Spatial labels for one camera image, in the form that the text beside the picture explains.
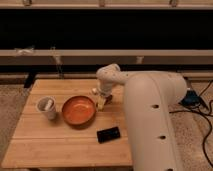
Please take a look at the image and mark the black cables on floor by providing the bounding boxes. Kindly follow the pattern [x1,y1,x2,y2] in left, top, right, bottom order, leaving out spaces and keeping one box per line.
[169,79,213,168]

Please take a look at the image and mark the orange ceramic bowl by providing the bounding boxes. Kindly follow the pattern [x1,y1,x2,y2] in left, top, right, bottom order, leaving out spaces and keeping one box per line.
[62,96,96,126]

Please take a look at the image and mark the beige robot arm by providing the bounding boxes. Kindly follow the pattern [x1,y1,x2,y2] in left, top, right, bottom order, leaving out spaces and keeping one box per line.
[96,64,187,171]

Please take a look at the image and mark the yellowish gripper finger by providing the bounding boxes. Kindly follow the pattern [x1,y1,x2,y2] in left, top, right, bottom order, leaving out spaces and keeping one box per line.
[97,96,106,111]

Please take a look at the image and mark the black rectangular block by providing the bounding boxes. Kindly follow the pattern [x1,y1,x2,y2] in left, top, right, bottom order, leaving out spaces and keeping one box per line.
[97,127,121,143]

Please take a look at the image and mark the blue device on floor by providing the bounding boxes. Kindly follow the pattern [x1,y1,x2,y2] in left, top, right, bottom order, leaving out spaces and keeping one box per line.
[181,90,200,106]

